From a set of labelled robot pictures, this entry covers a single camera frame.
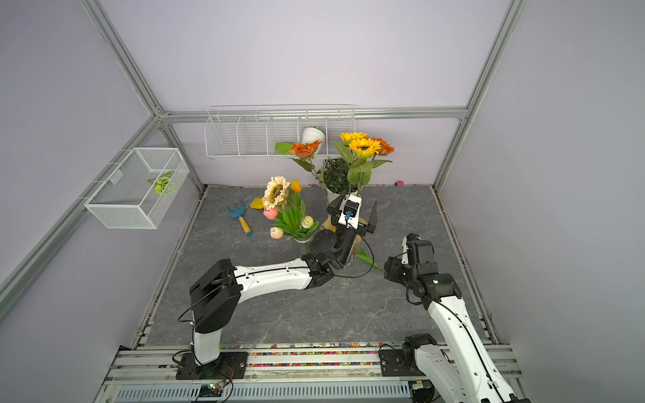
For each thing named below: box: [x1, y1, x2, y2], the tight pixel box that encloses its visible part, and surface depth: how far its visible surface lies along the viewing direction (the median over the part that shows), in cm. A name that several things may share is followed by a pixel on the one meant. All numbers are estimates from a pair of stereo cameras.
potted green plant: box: [323, 157, 359, 206], surface depth 101 cm
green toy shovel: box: [275, 141, 293, 156], surface depth 104 cm
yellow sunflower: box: [346, 137, 382, 196], surface depth 72 cm
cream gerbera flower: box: [262, 175, 292, 211], surface depth 63 cm
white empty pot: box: [301, 126, 326, 144], surface depth 95 cm
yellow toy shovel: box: [249, 197, 265, 210], surface depth 115 cm
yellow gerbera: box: [333, 131, 368, 163], surface depth 77 cm
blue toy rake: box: [225, 201, 253, 236], surface depth 113 cm
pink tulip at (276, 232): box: [269, 226, 284, 241], surface depth 72 cm
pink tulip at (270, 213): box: [262, 208, 278, 220], surface depth 75 cm
